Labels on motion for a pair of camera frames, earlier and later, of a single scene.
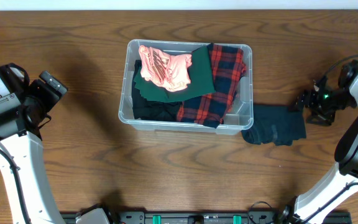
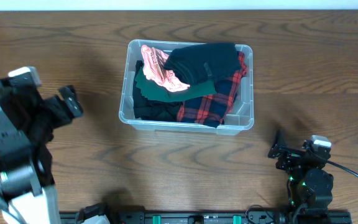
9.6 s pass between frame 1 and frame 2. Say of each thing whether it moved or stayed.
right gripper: moved
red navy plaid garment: stayed
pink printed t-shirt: stayed
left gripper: moved
